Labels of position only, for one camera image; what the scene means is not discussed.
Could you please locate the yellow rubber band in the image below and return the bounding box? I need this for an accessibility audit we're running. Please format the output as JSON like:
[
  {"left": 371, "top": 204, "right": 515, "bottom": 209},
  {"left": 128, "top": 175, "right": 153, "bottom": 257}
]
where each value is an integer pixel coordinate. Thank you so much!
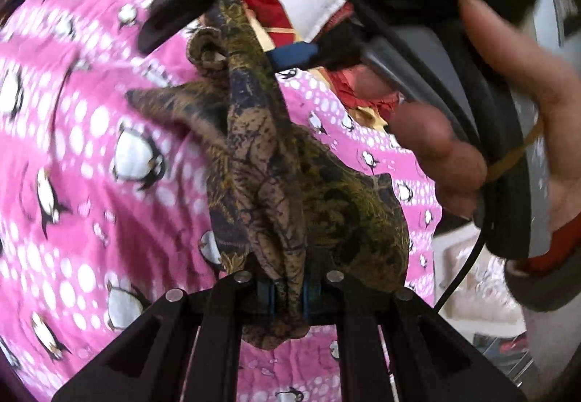
[{"left": 485, "top": 112, "right": 545, "bottom": 182}]

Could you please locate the pink penguin print blanket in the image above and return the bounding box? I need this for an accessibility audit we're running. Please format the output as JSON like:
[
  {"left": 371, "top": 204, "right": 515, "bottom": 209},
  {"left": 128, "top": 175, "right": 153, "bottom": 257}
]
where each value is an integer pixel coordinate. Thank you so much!
[{"left": 0, "top": 0, "right": 443, "bottom": 402}]

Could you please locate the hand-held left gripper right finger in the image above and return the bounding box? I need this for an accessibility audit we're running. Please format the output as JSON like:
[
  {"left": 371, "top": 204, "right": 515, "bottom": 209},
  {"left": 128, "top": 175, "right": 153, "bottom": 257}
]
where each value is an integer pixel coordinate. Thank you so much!
[{"left": 302, "top": 270, "right": 529, "bottom": 402}]

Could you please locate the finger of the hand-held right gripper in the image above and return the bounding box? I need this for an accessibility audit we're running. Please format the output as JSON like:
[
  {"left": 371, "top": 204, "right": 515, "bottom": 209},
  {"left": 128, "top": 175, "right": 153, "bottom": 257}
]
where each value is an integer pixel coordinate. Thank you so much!
[
  {"left": 137, "top": 0, "right": 255, "bottom": 56},
  {"left": 265, "top": 23, "right": 377, "bottom": 69}
]

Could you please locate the white embroidered chair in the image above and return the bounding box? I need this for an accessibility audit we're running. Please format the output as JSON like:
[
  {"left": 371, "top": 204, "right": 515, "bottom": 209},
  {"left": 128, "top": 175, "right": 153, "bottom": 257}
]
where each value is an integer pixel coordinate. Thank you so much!
[{"left": 433, "top": 225, "right": 527, "bottom": 335}]

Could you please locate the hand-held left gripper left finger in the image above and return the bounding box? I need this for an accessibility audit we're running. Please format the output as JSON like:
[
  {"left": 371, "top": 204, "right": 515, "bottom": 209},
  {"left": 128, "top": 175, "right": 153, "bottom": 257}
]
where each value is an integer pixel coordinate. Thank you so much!
[{"left": 52, "top": 272, "right": 275, "bottom": 402}]

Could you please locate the person's right hand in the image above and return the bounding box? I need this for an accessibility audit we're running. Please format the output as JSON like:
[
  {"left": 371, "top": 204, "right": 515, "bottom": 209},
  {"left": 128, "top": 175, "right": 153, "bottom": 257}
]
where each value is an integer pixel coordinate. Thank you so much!
[{"left": 389, "top": 0, "right": 581, "bottom": 249}]

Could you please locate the white pillow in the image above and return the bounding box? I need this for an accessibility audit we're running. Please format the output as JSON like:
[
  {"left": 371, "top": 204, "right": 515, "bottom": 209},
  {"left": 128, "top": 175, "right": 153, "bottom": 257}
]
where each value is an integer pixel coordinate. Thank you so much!
[{"left": 275, "top": 0, "right": 348, "bottom": 42}]

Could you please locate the black cable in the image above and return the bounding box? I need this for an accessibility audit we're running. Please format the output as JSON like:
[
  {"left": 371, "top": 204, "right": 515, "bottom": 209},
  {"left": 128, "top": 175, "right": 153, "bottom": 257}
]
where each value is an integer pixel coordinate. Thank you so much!
[{"left": 433, "top": 184, "right": 490, "bottom": 309}]

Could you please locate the yellow and red blanket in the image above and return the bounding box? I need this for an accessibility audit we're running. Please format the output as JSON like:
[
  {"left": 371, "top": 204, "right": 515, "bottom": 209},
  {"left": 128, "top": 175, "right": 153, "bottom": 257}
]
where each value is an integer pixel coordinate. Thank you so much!
[{"left": 238, "top": 0, "right": 297, "bottom": 44}]

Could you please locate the dark floral print shirt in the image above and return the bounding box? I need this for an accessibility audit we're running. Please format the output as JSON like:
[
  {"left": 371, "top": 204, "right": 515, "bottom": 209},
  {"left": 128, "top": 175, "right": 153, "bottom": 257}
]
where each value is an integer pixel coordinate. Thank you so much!
[{"left": 125, "top": 0, "right": 411, "bottom": 350}]

